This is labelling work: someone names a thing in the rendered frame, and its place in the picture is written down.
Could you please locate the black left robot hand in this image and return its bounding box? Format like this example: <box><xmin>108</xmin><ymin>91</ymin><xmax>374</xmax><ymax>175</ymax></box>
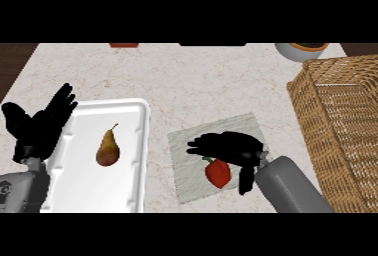
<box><xmin>0</xmin><ymin>82</ymin><xmax>80</xmax><ymax>165</ymax></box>

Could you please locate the wicker basket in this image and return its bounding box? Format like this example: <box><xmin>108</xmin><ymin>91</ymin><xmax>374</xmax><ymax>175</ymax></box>
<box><xmin>286</xmin><ymin>53</ymin><xmax>378</xmax><ymax>214</ymax></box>

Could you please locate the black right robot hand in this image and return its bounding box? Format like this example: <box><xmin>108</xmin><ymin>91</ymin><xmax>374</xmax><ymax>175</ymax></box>
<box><xmin>187</xmin><ymin>131</ymin><xmax>266</xmax><ymax>197</ymax></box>

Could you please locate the red bell pepper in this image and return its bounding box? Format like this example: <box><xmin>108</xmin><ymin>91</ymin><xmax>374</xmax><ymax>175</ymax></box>
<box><xmin>202</xmin><ymin>156</ymin><xmax>234</xmax><ymax>190</ymax></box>

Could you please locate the grey placemat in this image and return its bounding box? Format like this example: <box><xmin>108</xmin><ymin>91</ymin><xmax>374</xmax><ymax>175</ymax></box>
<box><xmin>168</xmin><ymin>112</ymin><xmax>272</xmax><ymax>205</ymax></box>

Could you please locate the grey bowl with orange rim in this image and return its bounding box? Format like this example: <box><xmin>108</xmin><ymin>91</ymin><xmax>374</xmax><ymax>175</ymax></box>
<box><xmin>274</xmin><ymin>43</ymin><xmax>331</xmax><ymax>63</ymax></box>

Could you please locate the orange-brown flat object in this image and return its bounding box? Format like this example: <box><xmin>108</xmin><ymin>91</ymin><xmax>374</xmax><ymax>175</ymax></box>
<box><xmin>108</xmin><ymin>43</ymin><xmax>141</xmax><ymax>49</ymax></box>

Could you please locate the white rectangular tray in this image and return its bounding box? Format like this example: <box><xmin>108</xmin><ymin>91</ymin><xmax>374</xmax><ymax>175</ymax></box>
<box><xmin>39</xmin><ymin>97</ymin><xmax>153</xmax><ymax>214</ymax></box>

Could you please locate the brown pear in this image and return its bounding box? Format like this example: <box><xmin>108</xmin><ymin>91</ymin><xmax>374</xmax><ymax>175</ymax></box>
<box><xmin>95</xmin><ymin>123</ymin><xmax>122</xmax><ymax>168</ymax></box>

